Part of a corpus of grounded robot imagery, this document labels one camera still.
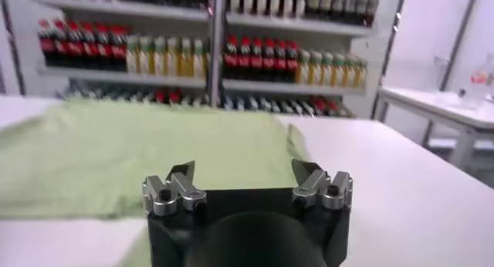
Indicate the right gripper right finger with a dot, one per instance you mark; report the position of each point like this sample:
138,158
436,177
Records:
312,183

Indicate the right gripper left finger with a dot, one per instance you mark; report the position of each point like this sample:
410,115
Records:
181,183

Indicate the green polo shirt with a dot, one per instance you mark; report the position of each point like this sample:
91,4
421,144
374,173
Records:
135,153

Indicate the yellow tea bottle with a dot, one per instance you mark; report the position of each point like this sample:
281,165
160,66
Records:
172,59
339,73
327,71
159,59
349,74
132,58
303,69
185,60
361,75
145,58
198,61
315,71

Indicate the red cap cola bottle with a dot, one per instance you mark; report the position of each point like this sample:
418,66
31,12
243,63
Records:
231,60
244,60
46,44
292,64
59,45
256,61
269,62
74,46
102,48
88,48
117,49
280,63

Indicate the white side table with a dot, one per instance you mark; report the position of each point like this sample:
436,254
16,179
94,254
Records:
444,104

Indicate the white beverage shelf unit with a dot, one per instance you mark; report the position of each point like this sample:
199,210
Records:
127,10
293,25

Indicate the dark bottle beige label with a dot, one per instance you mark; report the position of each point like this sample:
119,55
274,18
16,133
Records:
350,5
313,2
326,3
361,7
338,4
372,9

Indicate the clear bottle red label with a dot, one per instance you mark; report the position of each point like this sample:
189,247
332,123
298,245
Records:
480,77

